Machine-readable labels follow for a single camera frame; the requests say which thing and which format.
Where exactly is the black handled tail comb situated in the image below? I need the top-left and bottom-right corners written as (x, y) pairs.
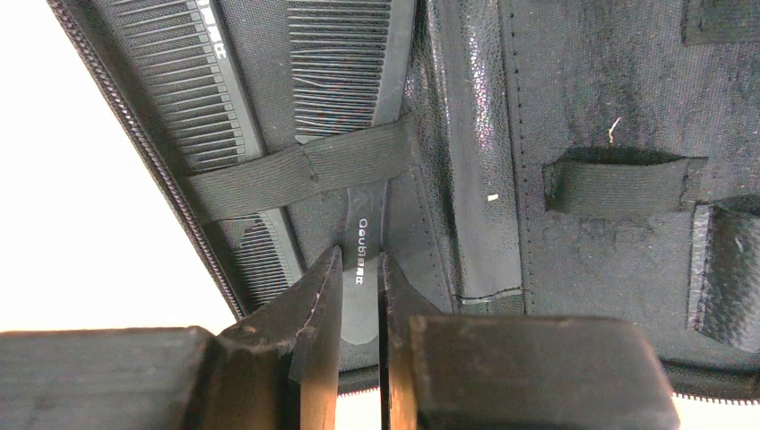
top-left (287, 1), bottom-right (416, 345)

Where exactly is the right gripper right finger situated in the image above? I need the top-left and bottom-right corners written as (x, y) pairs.
top-left (377, 254), bottom-right (680, 429)

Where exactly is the black straight comb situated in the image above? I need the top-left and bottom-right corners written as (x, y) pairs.
top-left (105, 1), bottom-right (303, 313)

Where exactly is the black zip tool case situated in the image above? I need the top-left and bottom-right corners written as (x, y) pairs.
top-left (50, 1), bottom-right (759, 406)

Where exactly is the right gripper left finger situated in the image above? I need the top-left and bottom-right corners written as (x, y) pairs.
top-left (1, 246), bottom-right (342, 429)

